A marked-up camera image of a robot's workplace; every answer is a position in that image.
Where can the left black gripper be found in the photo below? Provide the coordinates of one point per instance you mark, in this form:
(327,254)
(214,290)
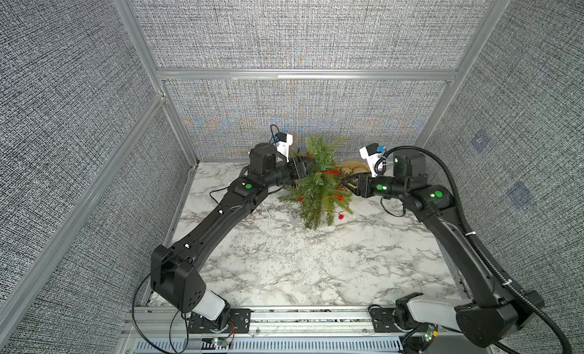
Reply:
(296,168)

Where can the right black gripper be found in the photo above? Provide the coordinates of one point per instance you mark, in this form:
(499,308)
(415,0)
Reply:
(366,185)

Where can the red string lights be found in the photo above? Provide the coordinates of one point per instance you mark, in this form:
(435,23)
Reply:
(321,198)

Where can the small green christmas tree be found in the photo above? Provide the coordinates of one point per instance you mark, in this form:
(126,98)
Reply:
(323,153)

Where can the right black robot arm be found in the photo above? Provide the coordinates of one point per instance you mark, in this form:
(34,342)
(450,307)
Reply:
(498,306)

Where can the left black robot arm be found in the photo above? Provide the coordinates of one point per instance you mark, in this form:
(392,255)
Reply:
(175,269)

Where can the yellow bamboo steamer basket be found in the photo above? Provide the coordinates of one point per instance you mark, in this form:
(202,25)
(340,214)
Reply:
(353,167)

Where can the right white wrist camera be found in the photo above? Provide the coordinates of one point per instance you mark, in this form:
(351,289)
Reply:
(373,154)

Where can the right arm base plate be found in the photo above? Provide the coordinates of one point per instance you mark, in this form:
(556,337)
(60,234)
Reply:
(383,321)

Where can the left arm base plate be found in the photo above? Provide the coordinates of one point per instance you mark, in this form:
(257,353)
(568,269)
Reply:
(235,321)

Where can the aluminium front rail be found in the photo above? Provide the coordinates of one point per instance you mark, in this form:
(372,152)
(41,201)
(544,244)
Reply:
(286,329)

